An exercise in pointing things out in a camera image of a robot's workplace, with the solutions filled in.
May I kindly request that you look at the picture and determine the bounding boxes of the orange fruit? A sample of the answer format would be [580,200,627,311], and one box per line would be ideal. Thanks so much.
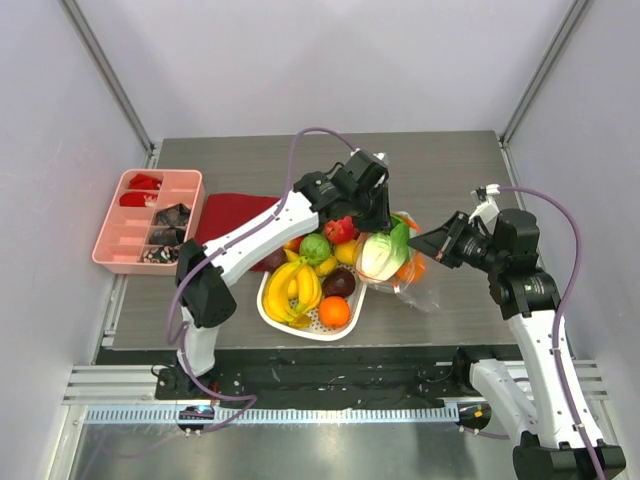
[396,252,426,284]
[318,296,351,329]

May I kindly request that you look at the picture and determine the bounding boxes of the green white cabbage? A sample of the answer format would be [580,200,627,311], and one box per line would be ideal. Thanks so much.
[356,213,411,283]

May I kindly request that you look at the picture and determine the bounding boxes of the clear zip top bag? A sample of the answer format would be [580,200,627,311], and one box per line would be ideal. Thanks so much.
[355,211,438,313]

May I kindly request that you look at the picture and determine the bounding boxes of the dark purple fig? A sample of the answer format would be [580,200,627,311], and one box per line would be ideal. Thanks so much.
[263,248,288,273]

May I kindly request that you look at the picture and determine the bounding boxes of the yellow banana bunch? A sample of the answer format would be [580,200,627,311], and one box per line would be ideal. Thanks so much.
[262,257,323,330]

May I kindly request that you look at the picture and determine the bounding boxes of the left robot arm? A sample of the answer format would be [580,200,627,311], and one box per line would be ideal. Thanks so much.
[172,149,391,399]

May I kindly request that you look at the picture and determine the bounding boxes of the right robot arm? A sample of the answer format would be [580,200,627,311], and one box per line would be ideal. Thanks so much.
[409,209,626,479]

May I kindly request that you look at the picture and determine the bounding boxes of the red apple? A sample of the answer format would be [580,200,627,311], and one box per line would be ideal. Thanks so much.
[324,216,358,245]

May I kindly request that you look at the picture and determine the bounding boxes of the yellow lemon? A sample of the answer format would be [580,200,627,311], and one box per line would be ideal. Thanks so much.
[333,239,358,265]

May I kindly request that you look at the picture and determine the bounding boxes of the small green cabbage ball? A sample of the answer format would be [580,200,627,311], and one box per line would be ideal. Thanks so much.
[299,233,332,266]

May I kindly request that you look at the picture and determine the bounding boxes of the small yellow banana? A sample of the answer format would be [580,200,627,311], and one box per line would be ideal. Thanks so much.
[314,255,338,277]

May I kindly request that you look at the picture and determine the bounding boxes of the dark red mangosteen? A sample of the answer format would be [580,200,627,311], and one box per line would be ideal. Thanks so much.
[322,267,356,298]

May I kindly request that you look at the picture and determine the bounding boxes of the white perforated fruit basket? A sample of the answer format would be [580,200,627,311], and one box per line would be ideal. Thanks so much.
[256,239,369,343]

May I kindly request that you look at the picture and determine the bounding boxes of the red folded cloth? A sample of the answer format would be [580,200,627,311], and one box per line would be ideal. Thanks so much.
[194,193,279,245]

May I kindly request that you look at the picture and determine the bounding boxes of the dark wrapped items in tray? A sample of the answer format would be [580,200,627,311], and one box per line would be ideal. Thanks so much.
[141,203,191,264]

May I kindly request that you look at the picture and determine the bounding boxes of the pink compartment tray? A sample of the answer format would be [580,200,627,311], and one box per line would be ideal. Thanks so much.
[92,169,205,276]

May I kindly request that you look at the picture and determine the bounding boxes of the red items in tray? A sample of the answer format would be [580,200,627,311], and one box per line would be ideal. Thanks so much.
[119,173,162,208]

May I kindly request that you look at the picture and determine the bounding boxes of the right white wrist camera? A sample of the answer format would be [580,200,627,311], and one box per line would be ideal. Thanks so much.
[469,184,500,224]

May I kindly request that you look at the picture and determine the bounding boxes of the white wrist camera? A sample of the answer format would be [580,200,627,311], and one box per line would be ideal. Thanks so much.
[374,152,389,168]
[469,184,500,224]

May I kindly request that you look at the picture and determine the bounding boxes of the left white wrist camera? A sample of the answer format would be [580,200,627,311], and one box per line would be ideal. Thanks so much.
[374,152,389,168]

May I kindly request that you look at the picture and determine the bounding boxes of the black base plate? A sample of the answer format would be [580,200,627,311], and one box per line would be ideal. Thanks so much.
[97,345,521,410]

